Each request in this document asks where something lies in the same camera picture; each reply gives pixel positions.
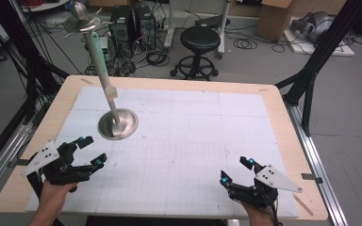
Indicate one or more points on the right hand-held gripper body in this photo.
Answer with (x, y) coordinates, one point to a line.
(257, 194)

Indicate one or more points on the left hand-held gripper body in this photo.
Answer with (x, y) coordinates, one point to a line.
(62, 174)

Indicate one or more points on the steel utensil stand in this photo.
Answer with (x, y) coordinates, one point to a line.
(124, 121)

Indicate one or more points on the person's right hand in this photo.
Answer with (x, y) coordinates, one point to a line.
(260, 217)

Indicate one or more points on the person's left hand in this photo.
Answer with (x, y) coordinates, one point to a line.
(52, 201)

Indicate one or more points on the black table clamp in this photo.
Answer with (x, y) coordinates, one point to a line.
(311, 178)

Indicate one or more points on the beige tape strip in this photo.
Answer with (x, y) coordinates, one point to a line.
(86, 81)

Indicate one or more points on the white grid mat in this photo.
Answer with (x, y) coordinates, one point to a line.
(185, 125)

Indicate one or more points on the small grey device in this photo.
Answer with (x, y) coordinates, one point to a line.
(106, 42)

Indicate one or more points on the black computer tower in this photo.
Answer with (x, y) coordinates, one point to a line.
(145, 26)
(121, 25)

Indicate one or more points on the white metal stand leg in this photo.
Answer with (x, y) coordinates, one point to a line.
(169, 28)
(223, 34)

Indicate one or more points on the black round stool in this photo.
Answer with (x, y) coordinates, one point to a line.
(200, 39)

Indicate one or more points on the white flat board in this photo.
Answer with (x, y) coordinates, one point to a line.
(336, 50)

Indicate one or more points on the brown cardboard box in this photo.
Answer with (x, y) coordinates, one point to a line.
(275, 20)

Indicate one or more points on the black flat device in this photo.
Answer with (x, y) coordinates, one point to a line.
(212, 20)

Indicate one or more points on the grey bag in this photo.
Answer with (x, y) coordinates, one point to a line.
(315, 25)

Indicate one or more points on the aluminium rail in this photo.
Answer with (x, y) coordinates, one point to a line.
(314, 150)
(3, 160)

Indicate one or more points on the black metal frame stand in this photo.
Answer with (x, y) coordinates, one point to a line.
(28, 62)
(322, 47)

